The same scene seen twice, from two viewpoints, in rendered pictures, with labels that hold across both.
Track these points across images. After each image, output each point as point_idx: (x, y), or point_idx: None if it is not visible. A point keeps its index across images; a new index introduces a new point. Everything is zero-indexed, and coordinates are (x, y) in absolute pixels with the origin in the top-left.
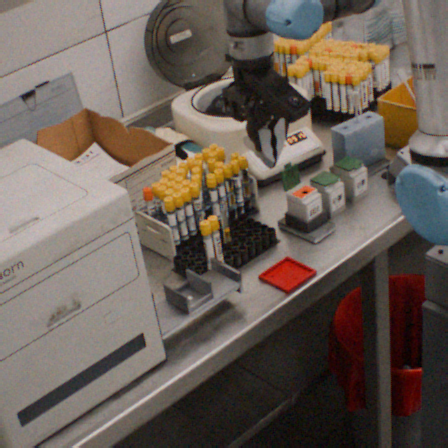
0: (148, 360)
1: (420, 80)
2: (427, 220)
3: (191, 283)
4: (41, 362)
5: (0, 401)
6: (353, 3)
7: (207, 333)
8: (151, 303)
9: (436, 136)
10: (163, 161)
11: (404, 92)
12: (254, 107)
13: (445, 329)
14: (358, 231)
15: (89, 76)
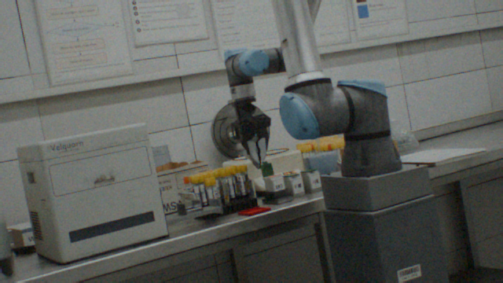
0: (156, 230)
1: (283, 50)
2: (291, 123)
3: (194, 207)
4: (87, 205)
5: (60, 220)
6: None
7: (196, 229)
8: (159, 194)
9: (291, 76)
10: (200, 169)
11: None
12: (243, 126)
13: (335, 222)
14: (306, 199)
15: (178, 150)
